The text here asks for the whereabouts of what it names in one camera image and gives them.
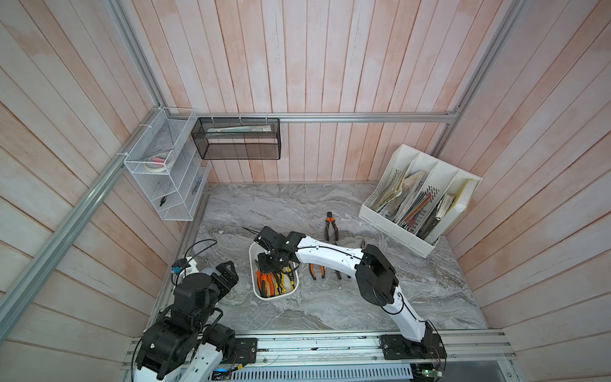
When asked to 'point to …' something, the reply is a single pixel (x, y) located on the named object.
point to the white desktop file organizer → (416, 200)
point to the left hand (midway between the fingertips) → (225, 274)
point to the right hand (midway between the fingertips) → (261, 268)
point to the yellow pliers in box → (283, 282)
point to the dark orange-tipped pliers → (330, 219)
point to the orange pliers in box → (261, 279)
